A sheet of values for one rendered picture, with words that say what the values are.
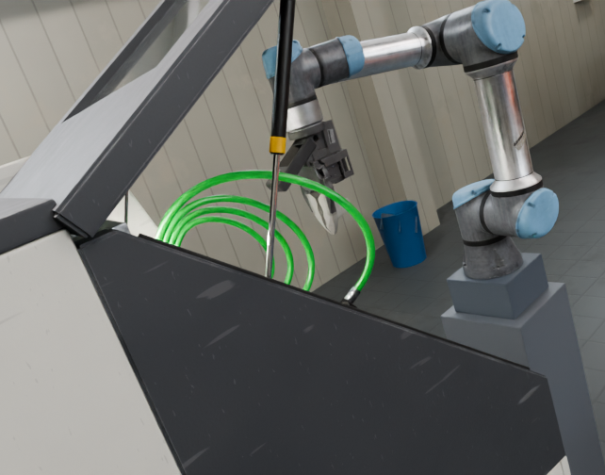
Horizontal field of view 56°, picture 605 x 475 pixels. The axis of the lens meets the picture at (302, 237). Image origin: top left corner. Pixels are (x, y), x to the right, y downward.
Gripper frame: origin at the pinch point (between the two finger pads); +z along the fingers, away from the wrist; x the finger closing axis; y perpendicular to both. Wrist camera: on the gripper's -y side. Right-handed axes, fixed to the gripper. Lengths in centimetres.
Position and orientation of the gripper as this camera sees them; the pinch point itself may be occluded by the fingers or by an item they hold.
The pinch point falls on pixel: (329, 229)
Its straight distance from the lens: 111.8
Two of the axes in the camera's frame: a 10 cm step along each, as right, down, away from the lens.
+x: -5.4, -0.6, 8.4
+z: 3.2, 9.1, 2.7
